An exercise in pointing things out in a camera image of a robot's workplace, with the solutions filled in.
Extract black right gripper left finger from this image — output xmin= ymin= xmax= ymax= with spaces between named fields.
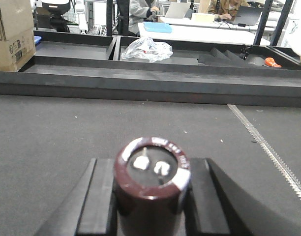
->
xmin=36 ymin=158 xmax=118 ymax=236

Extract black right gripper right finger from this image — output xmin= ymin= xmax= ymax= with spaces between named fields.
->
xmin=184 ymin=158 xmax=301 ymax=236

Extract maroon cylindrical capacitor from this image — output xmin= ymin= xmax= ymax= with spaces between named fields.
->
xmin=114 ymin=137 xmax=191 ymax=236

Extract metal toothed strip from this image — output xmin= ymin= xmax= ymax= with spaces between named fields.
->
xmin=227 ymin=104 xmax=301 ymax=201

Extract black foam wedges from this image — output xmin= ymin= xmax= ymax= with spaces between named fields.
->
xmin=197 ymin=48 xmax=250 ymax=67

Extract crumpled clear plastic bag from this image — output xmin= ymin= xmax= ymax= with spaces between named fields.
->
xmin=121 ymin=36 xmax=173 ymax=62

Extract white work table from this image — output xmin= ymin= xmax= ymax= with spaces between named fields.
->
xmin=138 ymin=23 xmax=255 ymax=45

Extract light blue flat case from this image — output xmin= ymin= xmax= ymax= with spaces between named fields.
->
xmin=143 ymin=22 xmax=173 ymax=33

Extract large cardboard box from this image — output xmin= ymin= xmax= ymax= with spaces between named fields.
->
xmin=0 ymin=0 xmax=36 ymax=72

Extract dark laptop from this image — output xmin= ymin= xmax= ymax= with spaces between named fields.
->
xmin=232 ymin=6 xmax=263 ymax=26

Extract person in brown jacket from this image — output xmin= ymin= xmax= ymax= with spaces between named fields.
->
xmin=207 ymin=0 xmax=250 ymax=20

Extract open silver laptop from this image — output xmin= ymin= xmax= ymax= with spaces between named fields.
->
xmin=165 ymin=2 xmax=190 ymax=19

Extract black office chair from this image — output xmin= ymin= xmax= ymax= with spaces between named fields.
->
xmin=41 ymin=0 xmax=71 ymax=32

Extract seated person grey clothes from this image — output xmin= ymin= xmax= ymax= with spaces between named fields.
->
xmin=128 ymin=0 xmax=159 ymax=36

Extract orange handled tool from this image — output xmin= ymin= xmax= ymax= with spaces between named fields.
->
xmin=264 ymin=57 xmax=282 ymax=68

